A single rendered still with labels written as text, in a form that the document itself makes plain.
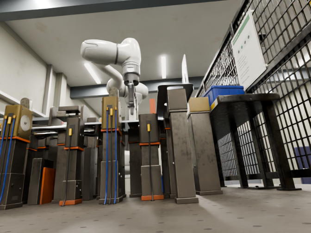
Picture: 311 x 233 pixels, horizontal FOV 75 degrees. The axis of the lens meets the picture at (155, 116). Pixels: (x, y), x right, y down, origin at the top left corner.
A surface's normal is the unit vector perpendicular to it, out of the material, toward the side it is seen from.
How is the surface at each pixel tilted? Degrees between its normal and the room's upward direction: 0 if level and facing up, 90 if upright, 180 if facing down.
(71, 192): 90
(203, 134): 90
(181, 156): 90
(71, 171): 90
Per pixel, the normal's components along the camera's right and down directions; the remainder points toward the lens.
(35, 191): 0.02, -0.32
